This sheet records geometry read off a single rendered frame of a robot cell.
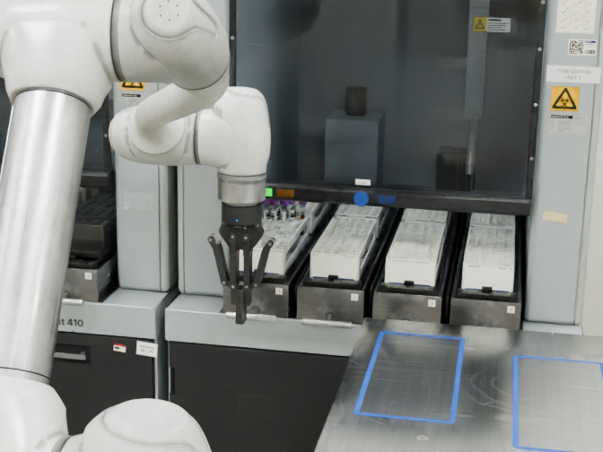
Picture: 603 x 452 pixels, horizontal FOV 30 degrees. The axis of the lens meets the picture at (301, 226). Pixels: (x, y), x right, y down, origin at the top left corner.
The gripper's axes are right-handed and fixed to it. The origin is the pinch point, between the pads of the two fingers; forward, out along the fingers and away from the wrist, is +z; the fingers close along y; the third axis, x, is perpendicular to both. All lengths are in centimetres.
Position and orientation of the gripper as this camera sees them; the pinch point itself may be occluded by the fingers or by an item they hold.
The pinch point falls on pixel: (240, 304)
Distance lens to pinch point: 215.6
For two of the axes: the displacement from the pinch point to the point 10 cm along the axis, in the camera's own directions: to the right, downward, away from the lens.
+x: -1.8, 2.5, -9.5
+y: -9.8, -0.7, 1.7
